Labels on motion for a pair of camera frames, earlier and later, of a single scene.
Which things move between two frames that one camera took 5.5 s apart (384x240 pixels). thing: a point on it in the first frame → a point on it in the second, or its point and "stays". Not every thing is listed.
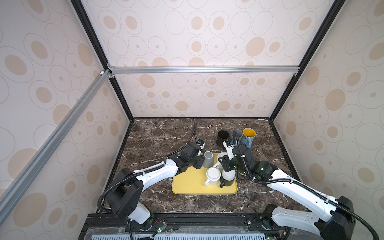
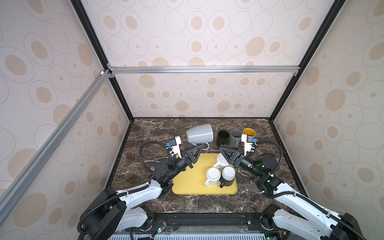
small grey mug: [208, 159] → [200, 134]
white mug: [213, 175] stays
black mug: [222, 136] stays
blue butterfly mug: [247, 139] stays
